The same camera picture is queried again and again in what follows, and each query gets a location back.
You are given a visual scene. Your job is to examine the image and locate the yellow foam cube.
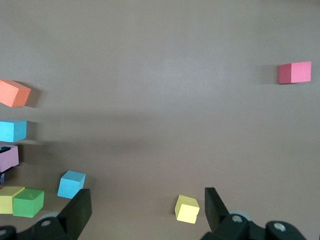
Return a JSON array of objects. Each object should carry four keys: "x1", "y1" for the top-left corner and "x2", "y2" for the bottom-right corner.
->
[
  {"x1": 174, "y1": 194, "x2": 201, "y2": 224},
  {"x1": 0, "y1": 186, "x2": 26, "y2": 215}
]

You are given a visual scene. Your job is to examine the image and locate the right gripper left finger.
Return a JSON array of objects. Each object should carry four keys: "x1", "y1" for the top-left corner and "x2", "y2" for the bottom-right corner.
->
[{"x1": 0, "y1": 188, "x2": 93, "y2": 240}]

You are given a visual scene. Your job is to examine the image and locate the red foam cube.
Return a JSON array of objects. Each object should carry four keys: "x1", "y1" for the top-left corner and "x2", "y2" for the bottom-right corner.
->
[{"x1": 278, "y1": 61, "x2": 312, "y2": 85}]

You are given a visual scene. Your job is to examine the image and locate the green foam cube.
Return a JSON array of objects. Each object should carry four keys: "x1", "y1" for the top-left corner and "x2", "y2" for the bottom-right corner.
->
[{"x1": 12, "y1": 188, "x2": 45, "y2": 218}]

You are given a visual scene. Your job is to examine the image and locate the orange foam cube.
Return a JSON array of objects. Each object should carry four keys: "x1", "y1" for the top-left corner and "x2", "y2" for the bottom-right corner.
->
[{"x1": 0, "y1": 79, "x2": 32, "y2": 108}]

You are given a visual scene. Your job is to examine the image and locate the pink foam cube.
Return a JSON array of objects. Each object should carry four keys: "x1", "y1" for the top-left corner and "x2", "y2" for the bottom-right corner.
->
[{"x1": 0, "y1": 141, "x2": 20, "y2": 173}]

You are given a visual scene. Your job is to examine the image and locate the blue foam cube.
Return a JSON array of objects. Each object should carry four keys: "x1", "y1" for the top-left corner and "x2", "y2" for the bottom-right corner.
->
[
  {"x1": 57, "y1": 170, "x2": 87, "y2": 200},
  {"x1": 0, "y1": 119, "x2": 28, "y2": 143}
]

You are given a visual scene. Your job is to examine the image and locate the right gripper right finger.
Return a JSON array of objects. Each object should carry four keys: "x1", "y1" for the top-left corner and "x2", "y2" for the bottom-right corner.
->
[{"x1": 201, "y1": 187, "x2": 307, "y2": 240}]

